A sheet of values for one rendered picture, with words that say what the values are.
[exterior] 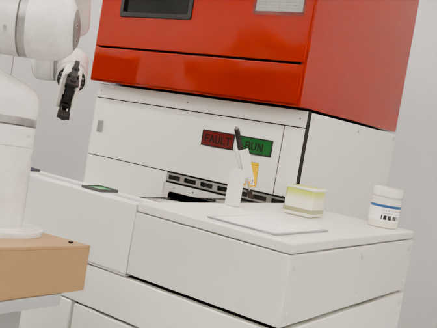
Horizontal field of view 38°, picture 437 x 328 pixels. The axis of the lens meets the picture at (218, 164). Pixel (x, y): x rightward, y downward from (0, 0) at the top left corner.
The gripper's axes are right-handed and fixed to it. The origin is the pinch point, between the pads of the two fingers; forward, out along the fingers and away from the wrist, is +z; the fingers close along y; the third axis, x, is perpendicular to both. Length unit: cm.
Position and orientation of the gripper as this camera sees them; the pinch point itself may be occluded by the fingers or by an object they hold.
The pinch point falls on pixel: (67, 100)
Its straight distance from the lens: 167.8
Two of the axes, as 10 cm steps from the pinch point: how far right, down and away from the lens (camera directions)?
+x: 9.3, 2.5, 2.8
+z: 1.4, 4.5, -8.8
